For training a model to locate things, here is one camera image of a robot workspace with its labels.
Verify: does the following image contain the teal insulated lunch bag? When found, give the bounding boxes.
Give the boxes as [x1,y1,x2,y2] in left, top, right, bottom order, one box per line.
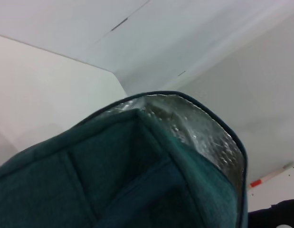
[0,90,249,228]

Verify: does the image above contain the red white tape strip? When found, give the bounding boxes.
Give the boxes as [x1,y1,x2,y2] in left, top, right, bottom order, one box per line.
[248,161,294,190]

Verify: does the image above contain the black robot torso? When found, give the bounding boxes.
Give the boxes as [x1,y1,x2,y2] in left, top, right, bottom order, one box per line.
[247,197,294,228]

